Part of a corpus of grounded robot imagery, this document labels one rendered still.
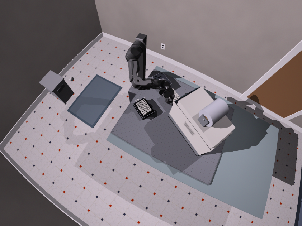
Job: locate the pale grey cylinder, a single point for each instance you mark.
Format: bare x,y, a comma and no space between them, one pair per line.
215,111

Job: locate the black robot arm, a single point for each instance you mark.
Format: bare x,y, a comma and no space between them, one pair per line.
132,56

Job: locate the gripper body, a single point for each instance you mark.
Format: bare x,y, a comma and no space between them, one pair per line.
167,92

